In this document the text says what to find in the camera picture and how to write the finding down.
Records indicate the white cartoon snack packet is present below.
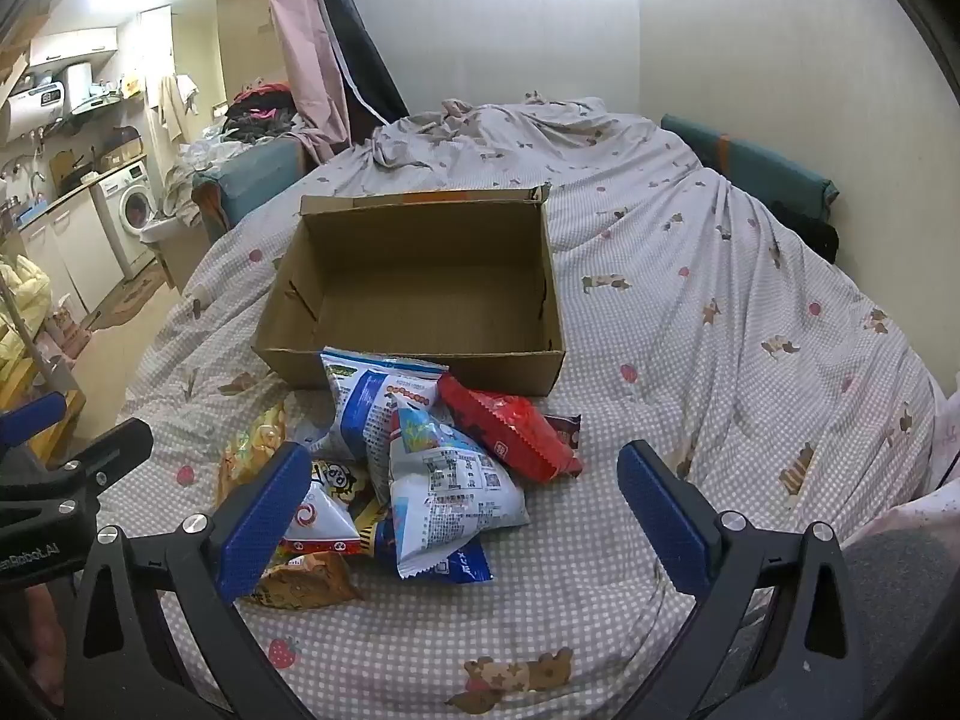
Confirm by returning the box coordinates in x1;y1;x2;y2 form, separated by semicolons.
281;461;376;552

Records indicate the pink curtain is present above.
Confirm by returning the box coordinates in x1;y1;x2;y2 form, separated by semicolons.
268;0;353;166

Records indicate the white washing machine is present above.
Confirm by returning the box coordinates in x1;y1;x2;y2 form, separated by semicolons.
90;154;162;278

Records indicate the brown cardboard box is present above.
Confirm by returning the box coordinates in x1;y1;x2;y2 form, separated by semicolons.
253;184;567;398

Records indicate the white side table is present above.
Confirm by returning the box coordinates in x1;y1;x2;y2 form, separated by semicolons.
139;214;218;293

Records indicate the white wall cabinet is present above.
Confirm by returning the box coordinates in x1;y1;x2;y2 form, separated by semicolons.
28;26;119;67

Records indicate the brown patterned rug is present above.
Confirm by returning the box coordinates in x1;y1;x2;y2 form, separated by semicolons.
86;266;181;331

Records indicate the blue white snack packet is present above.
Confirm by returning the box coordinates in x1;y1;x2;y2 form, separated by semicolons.
321;349;449;496

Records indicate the pale yellow jacket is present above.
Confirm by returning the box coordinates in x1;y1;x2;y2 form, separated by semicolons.
0;255;53;383

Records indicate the brown white snack bar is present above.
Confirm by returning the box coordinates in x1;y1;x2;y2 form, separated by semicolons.
544;412;582;451

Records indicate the checked printed bedsheet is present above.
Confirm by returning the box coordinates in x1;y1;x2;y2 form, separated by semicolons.
112;94;953;720

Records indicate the hanging beige towel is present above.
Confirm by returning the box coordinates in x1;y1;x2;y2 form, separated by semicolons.
156;73;200;142

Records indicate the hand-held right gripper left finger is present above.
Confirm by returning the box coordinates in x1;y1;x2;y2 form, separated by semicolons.
64;444;316;720

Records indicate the black cloth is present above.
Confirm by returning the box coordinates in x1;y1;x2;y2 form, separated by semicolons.
769;199;841;265

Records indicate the person's grey trouser leg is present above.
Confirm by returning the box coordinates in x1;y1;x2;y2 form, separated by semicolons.
840;517;960;691

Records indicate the dark curtain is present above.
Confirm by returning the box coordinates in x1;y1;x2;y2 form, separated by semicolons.
304;0;410;147

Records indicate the pile of dark clothes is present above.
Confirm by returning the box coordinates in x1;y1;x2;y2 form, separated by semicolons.
221;79;308;143

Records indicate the yellow black snack packet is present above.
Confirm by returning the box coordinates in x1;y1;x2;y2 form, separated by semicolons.
352;499;391;556

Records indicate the teal cushion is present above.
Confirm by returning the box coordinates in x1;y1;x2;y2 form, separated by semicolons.
191;136;308;241
660;114;839;226

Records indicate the white fine-print snack packet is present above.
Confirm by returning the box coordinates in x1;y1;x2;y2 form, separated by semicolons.
386;401;530;578

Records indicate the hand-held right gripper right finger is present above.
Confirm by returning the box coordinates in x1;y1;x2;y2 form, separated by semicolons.
616;441;890;720

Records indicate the dark blue snack packet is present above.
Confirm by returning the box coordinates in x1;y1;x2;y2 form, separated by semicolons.
375;517;494;586

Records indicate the pale pink cloth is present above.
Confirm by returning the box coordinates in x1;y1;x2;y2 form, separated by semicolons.
847;382;960;541

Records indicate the red snack packet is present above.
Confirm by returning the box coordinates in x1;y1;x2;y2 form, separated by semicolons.
437;375;584;482

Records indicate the floral crumpled cloth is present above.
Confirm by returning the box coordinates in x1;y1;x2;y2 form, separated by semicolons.
161;131;248;226

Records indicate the white kitchen cabinet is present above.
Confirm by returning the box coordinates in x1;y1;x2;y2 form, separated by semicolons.
19;199;121;316

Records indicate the orange brown snack packet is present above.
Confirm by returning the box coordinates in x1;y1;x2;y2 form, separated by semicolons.
247;551;361;608

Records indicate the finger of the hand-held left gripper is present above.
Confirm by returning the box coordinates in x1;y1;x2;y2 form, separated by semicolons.
0;418;155;533
0;390;68;451

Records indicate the yellow wooden chair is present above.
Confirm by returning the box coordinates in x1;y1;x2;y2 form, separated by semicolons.
0;360;87;466

